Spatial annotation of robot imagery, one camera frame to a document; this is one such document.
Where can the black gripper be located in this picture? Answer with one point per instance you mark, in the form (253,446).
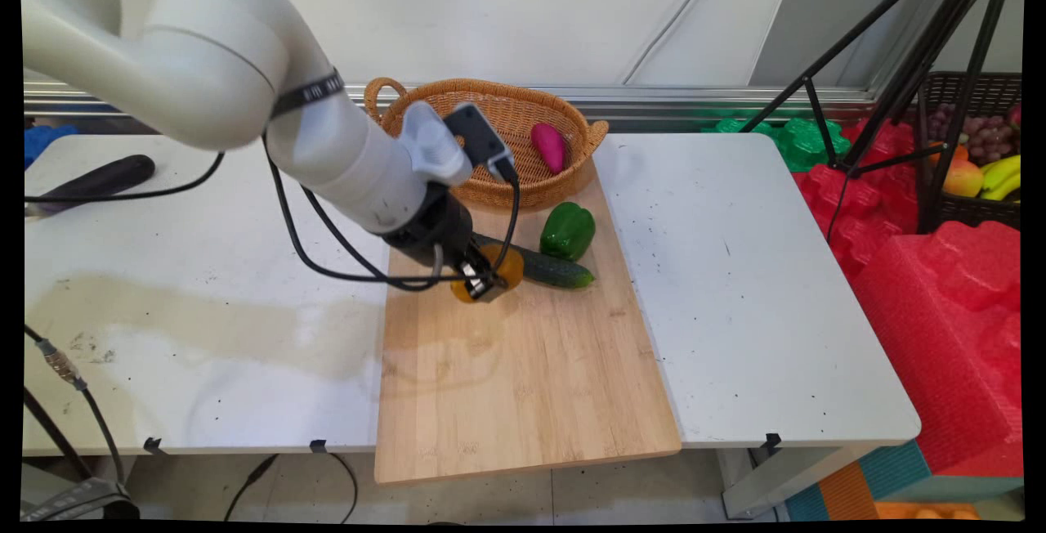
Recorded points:
(433,230)

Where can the orange brown potato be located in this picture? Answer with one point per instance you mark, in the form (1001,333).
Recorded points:
(512,265)

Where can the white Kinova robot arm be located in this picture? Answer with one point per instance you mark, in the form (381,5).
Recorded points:
(196,51)

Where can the dark green cucumber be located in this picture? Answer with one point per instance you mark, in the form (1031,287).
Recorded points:
(556,270)

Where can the green bell pepper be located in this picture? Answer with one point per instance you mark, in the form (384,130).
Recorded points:
(567,230)

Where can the wooden cutting board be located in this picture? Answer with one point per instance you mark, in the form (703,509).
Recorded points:
(523,386)

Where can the magenta sweet potato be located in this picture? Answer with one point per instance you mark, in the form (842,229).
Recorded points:
(549,146)

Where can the woven wicker basket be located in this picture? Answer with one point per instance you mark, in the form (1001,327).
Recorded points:
(531,108)

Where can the black table clip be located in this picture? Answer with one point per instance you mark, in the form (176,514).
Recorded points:
(319,445)
(153,444)
(772,441)

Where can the green foam mat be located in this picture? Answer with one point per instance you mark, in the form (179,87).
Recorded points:
(805,145)

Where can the white table leg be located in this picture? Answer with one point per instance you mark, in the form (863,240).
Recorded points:
(784,484)

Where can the small red foam mat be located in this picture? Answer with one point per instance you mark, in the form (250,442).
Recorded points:
(866,198)

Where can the teal orange foam mat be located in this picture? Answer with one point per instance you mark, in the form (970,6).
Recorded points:
(850,488)

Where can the blue foam piece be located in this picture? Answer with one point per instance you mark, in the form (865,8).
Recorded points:
(45,145)

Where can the large red foam mat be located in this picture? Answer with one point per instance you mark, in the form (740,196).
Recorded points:
(940,337)

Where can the grey black floor equipment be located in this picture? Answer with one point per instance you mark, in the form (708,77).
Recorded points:
(82,504)

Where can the black tripod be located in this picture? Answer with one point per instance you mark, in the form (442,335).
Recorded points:
(915,67)

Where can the orange fruit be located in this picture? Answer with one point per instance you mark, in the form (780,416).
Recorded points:
(954,153)

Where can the yellow red apple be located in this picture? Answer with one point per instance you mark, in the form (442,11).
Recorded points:
(964,180)

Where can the black plastic crate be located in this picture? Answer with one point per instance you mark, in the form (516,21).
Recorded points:
(972,214)

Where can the purple grapes bunch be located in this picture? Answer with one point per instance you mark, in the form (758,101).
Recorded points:
(989,136)

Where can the yellow green bananas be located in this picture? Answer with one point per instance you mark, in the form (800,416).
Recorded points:
(1003,175)

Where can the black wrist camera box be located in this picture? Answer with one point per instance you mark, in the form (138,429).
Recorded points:
(480,136)

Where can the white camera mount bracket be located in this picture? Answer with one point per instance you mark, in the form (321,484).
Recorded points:
(433,145)

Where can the aluminium wall rail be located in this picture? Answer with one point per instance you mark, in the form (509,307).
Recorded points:
(695,98)

